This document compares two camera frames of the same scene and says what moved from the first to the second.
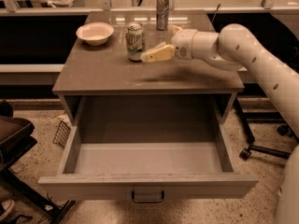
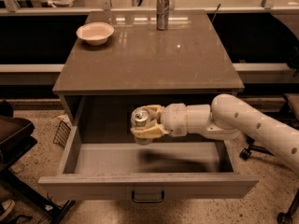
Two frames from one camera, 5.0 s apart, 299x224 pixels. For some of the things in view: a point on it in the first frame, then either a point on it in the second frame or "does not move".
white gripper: x=183 y=44 to x=174 y=118
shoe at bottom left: x=7 y=205 does not move
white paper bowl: x=95 y=34 does not move
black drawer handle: x=147 y=200 does not move
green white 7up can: x=135 y=41 to x=138 y=119
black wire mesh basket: x=62 y=134 does not move
